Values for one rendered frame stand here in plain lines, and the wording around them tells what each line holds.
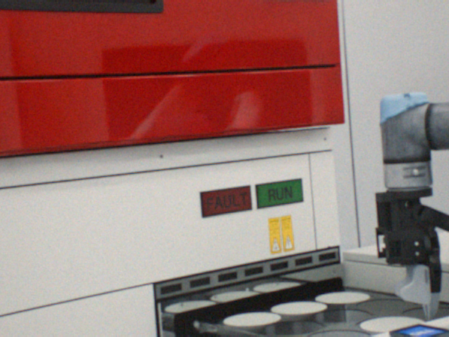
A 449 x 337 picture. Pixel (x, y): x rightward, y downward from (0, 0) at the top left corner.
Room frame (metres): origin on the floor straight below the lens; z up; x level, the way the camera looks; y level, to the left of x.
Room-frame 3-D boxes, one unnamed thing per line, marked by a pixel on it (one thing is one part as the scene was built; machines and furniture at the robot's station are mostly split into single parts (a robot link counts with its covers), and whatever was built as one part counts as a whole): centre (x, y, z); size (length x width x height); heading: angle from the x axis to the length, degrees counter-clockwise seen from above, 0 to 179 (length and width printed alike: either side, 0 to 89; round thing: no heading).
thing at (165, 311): (1.75, -0.04, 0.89); 0.44 x 0.02 x 0.10; 126
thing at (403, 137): (1.51, -0.30, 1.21); 0.09 x 0.08 x 0.11; 58
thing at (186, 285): (1.76, -0.04, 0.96); 0.44 x 0.01 x 0.02; 126
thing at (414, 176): (1.51, -0.30, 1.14); 0.08 x 0.08 x 0.05
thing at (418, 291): (1.49, -0.29, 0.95); 0.06 x 0.03 x 0.09; 95
